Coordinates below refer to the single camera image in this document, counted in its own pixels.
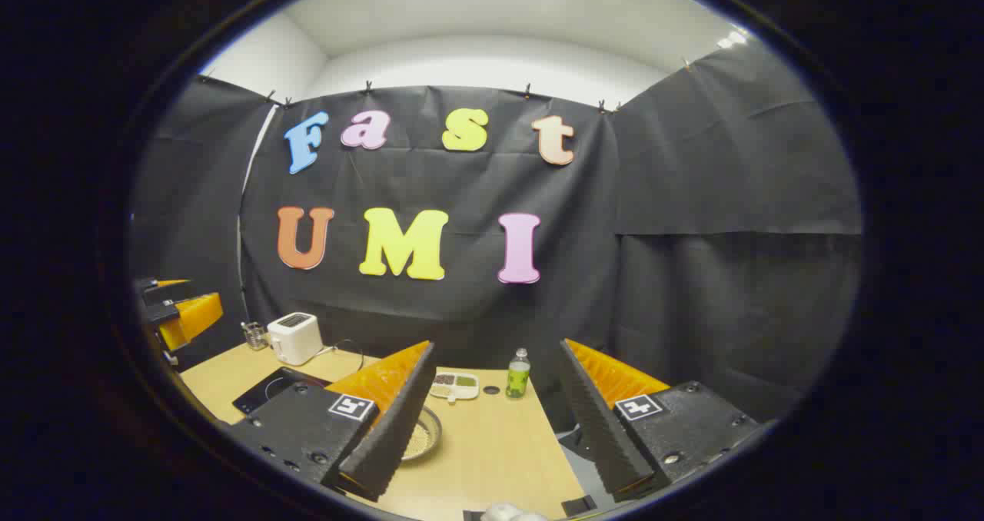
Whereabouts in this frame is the white divided tray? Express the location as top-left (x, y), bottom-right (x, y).
top-left (429, 372), bottom-right (480, 403)

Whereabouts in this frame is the stainless steel pot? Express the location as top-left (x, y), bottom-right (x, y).
top-left (401, 406), bottom-right (444, 462)

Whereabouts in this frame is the green drink bottle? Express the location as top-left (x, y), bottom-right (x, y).
top-left (505, 347), bottom-right (532, 400)

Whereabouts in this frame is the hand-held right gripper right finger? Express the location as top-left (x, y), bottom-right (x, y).
top-left (557, 339), bottom-right (762, 504)

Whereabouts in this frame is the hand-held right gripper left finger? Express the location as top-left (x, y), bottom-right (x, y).
top-left (228, 341), bottom-right (437, 503)

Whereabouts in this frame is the white toaster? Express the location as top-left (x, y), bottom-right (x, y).
top-left (266, 312), bottom-right (324, 367)

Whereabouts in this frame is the black power cable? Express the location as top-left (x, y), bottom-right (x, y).
top-left (327, 339), bottom-right (367, 372)

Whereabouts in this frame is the pile of yellow soybeans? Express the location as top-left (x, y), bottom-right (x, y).
top-left (404, 421), bottom-right (435, 459)

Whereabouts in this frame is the black induction cooktop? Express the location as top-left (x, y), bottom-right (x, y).
top-left (232, 367), bottom-right (333, 416)

